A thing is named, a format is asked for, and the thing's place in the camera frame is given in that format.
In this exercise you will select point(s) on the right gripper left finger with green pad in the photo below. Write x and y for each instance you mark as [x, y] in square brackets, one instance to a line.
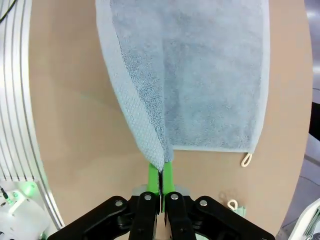
[153, 180]

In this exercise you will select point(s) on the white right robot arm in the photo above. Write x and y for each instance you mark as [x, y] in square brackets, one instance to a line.
[22, 220]

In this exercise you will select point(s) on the white side table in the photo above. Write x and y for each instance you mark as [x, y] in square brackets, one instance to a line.
[307, 216]

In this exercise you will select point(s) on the blue terry towel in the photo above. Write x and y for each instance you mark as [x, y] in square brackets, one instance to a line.
[200, 87]

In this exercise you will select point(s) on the aluminium frame rail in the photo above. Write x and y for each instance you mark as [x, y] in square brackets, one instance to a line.
[15, 100]

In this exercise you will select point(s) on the green terry towel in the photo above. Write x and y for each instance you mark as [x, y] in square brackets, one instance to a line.
[238, 208]

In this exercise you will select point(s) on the grey woven plastic basket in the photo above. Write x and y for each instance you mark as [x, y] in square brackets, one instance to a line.
[314, 230]

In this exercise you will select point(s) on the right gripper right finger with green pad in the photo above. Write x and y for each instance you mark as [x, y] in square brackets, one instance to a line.
[168, 180]

